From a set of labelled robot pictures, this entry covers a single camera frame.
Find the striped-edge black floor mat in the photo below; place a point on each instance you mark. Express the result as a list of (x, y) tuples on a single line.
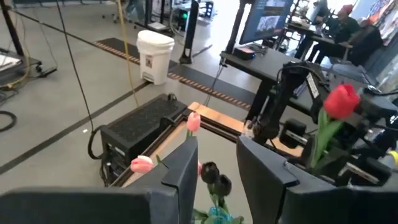
[(199, 79)]

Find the black light stand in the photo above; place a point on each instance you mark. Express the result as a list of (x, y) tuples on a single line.
[(11, 28)]

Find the black computer tower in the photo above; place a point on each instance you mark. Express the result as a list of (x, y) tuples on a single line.
[(183, 21)]

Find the pink artificial tulip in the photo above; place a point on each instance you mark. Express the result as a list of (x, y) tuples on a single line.
[(199, 168), (193, 121), (142, 165)]

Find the large computer monitor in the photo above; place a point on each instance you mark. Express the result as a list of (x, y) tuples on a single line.
[(267, 18)]

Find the black monitor stand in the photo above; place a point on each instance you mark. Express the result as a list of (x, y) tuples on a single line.
[(236, 28)]

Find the black desk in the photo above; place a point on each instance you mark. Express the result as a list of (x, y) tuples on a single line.
[(267, 65)]

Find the white plastic bucket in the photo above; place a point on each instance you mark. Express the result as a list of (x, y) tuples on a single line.
[(155, 56)]

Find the black artificial tulip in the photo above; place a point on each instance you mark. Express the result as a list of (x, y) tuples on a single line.
[(210, 172), (223, 185)]

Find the white paper sheet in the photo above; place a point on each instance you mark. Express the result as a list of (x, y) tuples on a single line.
[(7, 62)]

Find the colourful wall tapestry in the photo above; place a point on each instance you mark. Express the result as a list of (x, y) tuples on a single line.
[(388, 18)]

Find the black computer case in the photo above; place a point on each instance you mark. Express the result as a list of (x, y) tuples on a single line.
[(140, 124)]

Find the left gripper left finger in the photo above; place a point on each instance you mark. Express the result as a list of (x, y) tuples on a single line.
[(177, 186)]

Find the wooden side board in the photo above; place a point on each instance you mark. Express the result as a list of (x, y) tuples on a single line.
[(217, 116)]

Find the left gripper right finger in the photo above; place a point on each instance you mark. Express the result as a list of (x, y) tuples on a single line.
[(267, 186)]

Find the small black box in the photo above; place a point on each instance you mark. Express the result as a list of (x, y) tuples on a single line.
[(244, 53)]

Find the red artificial tulip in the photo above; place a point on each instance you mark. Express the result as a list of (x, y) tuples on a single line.
[(341, 101)]

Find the black floor stand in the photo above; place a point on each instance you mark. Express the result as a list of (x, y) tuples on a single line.
[(189, 31)]

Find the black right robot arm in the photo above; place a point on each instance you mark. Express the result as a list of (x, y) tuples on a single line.
[(280, 99)]

